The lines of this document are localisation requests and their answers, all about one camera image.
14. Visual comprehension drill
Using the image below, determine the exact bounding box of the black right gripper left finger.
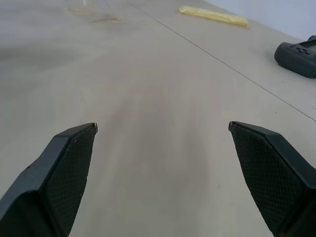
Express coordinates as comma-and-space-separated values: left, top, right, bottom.
0, 122, 98, 237

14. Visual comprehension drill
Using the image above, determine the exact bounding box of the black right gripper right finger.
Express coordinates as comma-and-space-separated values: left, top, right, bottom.
228, 120, 316, 237

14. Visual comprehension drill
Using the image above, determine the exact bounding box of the dark grey handheld controller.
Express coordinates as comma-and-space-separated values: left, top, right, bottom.
274, 35, 316, 79

